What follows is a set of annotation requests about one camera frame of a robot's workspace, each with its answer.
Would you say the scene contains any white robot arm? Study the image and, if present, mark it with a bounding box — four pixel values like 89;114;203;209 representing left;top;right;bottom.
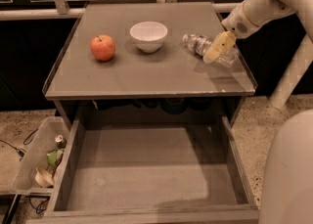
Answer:
203;0;313;109

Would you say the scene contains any black cable under bin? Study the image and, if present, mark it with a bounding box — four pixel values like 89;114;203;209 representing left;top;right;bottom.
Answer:
28;196;51;215

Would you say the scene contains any white ceramic bowl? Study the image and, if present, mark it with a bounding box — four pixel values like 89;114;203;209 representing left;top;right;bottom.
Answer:
130;22;168;53

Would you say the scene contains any small white cup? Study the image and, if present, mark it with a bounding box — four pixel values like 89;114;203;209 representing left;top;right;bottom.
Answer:
35;167;54;188

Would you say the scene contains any clear plastic side bin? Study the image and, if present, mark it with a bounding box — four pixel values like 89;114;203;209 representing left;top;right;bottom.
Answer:
12;116;69;196

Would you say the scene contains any open grey top drawer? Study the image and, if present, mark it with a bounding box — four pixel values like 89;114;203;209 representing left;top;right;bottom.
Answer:
26;118;259;224

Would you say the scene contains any green chip bag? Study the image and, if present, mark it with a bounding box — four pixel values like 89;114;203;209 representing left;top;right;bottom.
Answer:
47;149;64;167

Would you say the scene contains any grey cabinet with top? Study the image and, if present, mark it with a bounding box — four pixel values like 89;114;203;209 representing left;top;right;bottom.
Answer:
43;2;256;118

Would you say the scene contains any metal soda can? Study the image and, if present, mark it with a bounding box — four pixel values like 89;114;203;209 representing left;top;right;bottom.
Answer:
55;135;67;149

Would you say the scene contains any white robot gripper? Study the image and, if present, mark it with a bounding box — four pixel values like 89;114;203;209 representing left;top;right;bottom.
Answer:
203;2;260;64

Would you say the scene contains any clear plastic water bottle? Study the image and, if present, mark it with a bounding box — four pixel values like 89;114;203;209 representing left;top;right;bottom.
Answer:
182;34;240;67

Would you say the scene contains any red orange apple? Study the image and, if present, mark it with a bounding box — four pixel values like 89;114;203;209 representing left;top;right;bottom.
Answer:
90;34;115;62

